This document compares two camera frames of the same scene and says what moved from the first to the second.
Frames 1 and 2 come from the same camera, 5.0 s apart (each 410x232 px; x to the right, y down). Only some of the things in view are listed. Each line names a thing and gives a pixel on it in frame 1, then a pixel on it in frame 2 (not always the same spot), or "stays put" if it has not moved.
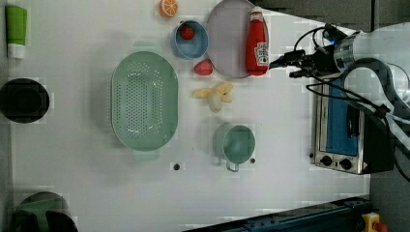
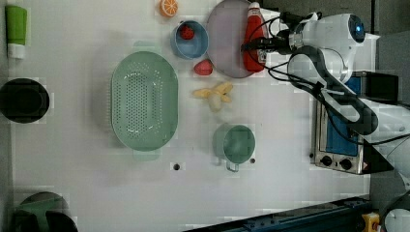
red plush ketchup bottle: (257, 43) stays put
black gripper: (322, 61) → (287, 21)
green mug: (234, 144) stays put
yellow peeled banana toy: (215, 96) stays put
